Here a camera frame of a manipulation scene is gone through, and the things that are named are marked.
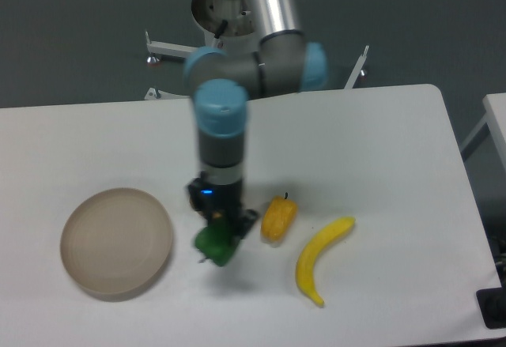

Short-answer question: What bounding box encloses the black device at table edge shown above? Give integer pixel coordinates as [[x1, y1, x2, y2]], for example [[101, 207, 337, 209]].
[[476, 287, 505, 330]]

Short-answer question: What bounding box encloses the white side table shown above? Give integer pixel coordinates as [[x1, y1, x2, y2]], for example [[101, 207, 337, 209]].
[[459, 92, 506, 168]]

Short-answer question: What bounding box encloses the beige round plate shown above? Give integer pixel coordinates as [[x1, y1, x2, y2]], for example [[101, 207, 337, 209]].
[[59, 188, 175, 302]]

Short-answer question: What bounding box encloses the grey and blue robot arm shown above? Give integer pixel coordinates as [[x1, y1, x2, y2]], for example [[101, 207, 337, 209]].
[[183, 0, 327, 251]]

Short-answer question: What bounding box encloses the yellow toy banana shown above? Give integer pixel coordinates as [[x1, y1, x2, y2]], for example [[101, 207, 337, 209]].
[[294, 217, 356, 308]]

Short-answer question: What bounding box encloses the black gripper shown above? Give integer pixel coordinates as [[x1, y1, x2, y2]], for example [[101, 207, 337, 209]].
[[187, 171, 259, 247]]

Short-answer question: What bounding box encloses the yellow toy pepper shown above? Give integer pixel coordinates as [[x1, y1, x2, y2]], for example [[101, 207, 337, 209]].
[[260, 192, 298, 243]]

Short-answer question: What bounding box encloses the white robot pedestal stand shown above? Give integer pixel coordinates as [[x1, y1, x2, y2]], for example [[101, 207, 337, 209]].
[[142, 0, 371, 101]]

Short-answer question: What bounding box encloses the green toy pepper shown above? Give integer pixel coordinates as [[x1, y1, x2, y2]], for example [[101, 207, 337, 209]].
[[194, 218, 240, 267]]

